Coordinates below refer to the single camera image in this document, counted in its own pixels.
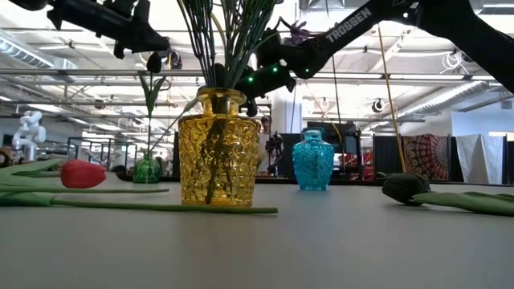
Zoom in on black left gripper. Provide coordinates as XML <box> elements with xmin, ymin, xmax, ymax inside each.
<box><xmin>47</xmin><ymin>0</ymin><xmax>171</xmax><ymax>59</ymax></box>

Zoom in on small green glass vase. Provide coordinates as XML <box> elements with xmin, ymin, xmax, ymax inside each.
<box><xmin>133</xmin><ymin>151</ymin><xmax>161</xmax><ymax>185</ymax></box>

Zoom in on black computer monitor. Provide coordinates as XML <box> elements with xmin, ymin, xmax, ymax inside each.
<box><xmin>307</xmin><ymin>121</ymin><xmax>363</xmax><ymax>180</ymax></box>

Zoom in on white hanging sheet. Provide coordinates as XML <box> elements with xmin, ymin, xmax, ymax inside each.
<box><xmin>455</xmin><ymin>133</ymin><xmax>508</xmax><ymax>185</ymax></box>

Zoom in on blue textured glass vase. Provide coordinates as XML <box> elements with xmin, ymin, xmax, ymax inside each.
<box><xmin>292</xmin><ymin>127</ymin><xmax>336</xmax><ymax>191</ymax></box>

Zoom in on black room divider panel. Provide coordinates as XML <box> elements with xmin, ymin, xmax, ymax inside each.
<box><xmin>372</xmin><ymin>135</ymin><xmax>404</xmax><ymax>181</ymax></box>
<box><xmin>277</xmin><ymin>132</ymin><xmax>303</xmax><ymax>178</ymax></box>

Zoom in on yellow hanging cable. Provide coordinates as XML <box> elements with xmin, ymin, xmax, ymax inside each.
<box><xmin>376</xmin><ymin>23</ymin><xmax>407</xmax><ymax>174</ymax></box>

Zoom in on black hanging cable reel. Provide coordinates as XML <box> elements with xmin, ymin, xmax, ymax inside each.
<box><xmin>165</xmin><ymin>50</ymin><xmax>184</xmax><ymax>71</ymax></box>

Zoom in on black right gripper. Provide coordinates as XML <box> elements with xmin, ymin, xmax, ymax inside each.
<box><xmin>229</xmin><ymin>63</ymin><xmax>296</xmax><ymax>118</ymax></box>

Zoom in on amber textured glass vase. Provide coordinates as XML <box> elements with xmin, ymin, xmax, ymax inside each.
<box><xmin>177</xmin><ymin>87</ymin><xmax>262</xmax><ymax>208</ymax></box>

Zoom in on person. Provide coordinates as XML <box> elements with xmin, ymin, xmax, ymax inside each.
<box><xmin>256</xmin><ymin>115</ymin><xmax>278</xmax><ymax>177</ymax></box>

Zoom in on mandala pattern tapestry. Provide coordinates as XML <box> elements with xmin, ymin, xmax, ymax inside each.
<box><xmin>402</xmin><ymin>134</ymin><xmax>450</xmax><ymax>181</ymax></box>

